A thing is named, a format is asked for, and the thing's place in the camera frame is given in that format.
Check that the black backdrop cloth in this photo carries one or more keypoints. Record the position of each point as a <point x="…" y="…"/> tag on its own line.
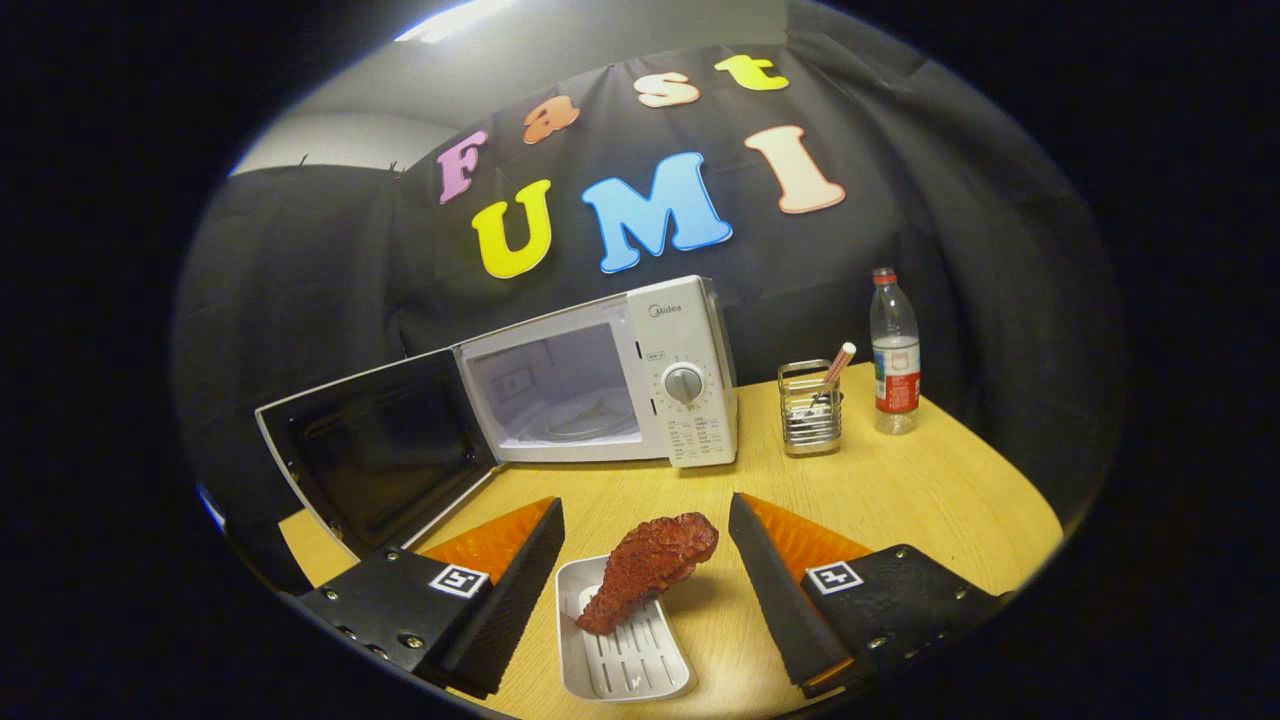
<point x="900" y="200"/>

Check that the white toaster oven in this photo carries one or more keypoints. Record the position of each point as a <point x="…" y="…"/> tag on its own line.
<point x="690" y="330"/>

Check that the small white ribbed tray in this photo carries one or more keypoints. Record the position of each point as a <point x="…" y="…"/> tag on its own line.
<point x="630" y="665"/>

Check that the clear plastic bottle red label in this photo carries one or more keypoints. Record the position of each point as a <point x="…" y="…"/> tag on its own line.
<point x="896" y="370"/>

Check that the red white striped straw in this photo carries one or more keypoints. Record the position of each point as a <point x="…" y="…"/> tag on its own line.
<point x="840" y="362"/>

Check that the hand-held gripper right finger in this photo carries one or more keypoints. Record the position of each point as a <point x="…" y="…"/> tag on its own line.
<point x="780" y="600"/>

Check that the brown fried chicken drumstick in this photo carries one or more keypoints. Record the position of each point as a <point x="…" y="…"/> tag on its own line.
<point x="650" y="565"/>

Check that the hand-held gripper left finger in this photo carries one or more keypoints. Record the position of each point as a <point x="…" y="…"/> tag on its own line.
<point x="515" y="600"/>

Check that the glass turntable plate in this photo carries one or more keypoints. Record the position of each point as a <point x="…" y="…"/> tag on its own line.
<point x="585" y="425"/>

